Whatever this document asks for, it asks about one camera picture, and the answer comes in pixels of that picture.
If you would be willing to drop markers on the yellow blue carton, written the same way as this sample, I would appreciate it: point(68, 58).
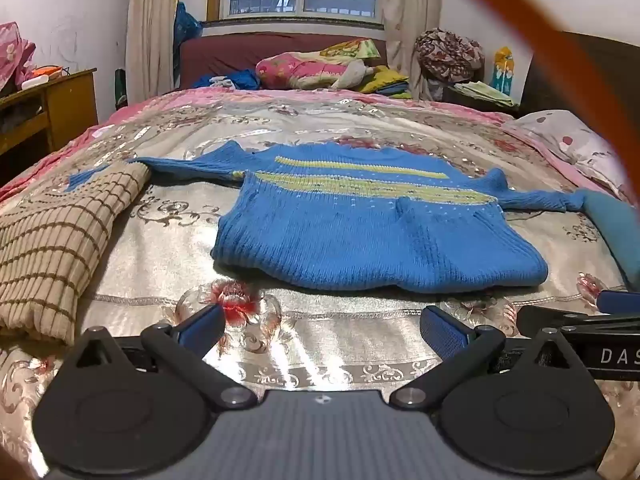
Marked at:
point(502, 72)

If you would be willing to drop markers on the beige checked folded cloth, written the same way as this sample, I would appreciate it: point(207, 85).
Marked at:
point(50, 250)

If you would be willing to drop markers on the wooden desk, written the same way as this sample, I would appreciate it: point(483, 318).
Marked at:
point(70, 105)

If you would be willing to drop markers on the light green folded cloth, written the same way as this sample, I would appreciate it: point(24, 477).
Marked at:
point(482, 91)

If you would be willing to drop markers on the white pillow with red dots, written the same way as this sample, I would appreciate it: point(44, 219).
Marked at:
point(565, 135)

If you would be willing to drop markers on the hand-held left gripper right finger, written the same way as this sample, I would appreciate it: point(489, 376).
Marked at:
point(445, 332)

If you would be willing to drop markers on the bed with floral cover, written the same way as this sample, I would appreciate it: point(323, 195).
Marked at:
point(165, 260)

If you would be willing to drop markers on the yellow folded cloths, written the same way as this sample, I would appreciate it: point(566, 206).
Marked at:
point(384, 81)

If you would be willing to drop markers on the blue bag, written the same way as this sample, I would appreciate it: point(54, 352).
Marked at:
point(186, 30)

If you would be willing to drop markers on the orange white item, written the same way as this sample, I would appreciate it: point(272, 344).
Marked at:
point(42, 74)

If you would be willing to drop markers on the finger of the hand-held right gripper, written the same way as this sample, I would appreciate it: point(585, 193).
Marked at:
point(620, 302)
point(550, 318)

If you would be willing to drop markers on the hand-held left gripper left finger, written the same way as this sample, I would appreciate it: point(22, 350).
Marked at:
point(200, 331)

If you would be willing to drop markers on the pink floral quilt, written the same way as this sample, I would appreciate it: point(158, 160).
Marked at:
point(295, 70)

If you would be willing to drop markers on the grey white cloth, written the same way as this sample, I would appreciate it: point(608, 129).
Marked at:
point(350, 75)

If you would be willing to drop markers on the blue clothes heap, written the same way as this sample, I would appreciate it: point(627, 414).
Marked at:
point(245, 79)

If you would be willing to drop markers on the beige curtain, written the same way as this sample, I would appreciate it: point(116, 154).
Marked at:
point(150, 25)
point(405, 20)

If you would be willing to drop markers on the maroon sofa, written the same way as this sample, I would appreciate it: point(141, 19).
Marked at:
point(225, 55)

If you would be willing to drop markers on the dark wooden headboard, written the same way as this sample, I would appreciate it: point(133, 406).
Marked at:
point(620, 65)

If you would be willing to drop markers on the teal cloth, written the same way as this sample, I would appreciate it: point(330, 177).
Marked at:
point(615, 230)

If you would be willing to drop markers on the pink floral cloth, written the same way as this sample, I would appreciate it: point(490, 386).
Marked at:
point(12, 55)

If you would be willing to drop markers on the dark floral fabric bundle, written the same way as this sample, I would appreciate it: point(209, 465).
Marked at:
point(445, 52)

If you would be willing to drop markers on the blue knit sweater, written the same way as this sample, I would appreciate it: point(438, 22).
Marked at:
point(350, 230)

